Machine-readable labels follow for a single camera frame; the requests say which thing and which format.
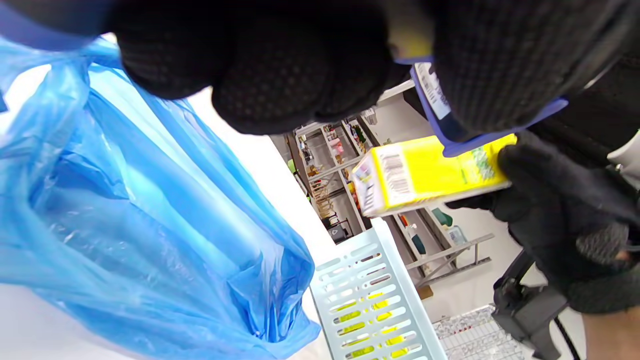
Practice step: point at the white storage shelf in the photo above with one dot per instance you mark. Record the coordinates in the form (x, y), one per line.
(325, 150)

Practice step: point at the person's right forearm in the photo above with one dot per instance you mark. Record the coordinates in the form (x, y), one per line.
(615, 335)

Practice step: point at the light blue plastic basket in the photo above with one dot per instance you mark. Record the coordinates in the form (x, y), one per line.
(370, 260)

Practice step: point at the person's left hand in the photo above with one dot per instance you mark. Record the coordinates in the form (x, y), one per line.
(300, 60)

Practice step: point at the black blue barcode scanner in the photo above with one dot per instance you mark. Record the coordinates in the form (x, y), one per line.
(432, 95)

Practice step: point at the blue plastic bag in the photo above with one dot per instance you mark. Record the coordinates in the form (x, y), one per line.
(150, 200)

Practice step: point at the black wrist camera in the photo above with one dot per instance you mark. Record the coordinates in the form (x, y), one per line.
(530, 310)

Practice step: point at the person's right hand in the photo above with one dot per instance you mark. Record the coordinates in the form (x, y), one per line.
(550, 210)

